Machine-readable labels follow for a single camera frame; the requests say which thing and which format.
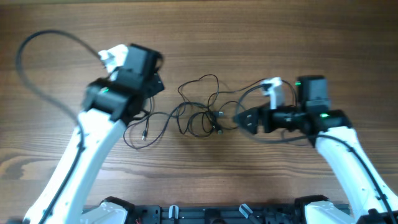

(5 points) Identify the black usb cable bundle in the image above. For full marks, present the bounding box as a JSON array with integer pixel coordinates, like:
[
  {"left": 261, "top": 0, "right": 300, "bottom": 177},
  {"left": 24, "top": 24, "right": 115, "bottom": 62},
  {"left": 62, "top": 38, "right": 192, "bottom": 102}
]
[{"left": 175, "top": 73, "right": 240, "bottom": 138}]

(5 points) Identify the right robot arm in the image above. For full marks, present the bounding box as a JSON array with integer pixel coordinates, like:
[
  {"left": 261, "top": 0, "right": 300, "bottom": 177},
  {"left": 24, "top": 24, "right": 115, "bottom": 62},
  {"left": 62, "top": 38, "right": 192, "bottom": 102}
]
[{"left": 233, "top": 75, "right": 397, "bottom": 223}]

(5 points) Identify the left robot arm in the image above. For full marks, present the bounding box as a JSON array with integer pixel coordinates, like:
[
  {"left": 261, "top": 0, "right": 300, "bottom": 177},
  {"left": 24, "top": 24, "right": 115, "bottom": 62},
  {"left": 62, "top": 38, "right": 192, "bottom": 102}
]
[{"left": 23, "top": 44, "right": 164, "bottom": 223}]

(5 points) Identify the right camera black cable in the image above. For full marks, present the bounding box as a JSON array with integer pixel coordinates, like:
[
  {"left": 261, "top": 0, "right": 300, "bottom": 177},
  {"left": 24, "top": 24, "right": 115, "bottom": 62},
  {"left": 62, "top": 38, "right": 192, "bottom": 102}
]
[{"left": 234, "top": 83, "right": 391, "bottom": 224}]

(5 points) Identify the camera black cable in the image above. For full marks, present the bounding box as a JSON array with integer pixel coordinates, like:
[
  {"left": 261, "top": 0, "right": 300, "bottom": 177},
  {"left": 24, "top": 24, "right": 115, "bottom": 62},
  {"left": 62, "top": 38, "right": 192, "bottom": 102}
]
[
  {"left": 15, "top": 29, "right": 103, "bottom": 224},
  {"left": 234, "top": 83, "right": 391, "bottom": 224}
]

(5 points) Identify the left camera black cable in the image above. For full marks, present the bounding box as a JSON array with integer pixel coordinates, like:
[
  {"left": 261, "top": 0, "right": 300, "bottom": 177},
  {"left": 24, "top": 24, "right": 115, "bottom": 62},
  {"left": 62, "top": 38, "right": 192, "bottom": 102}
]
[{"left": 15, "top": 29, "right": 103, "bottom": 224}]

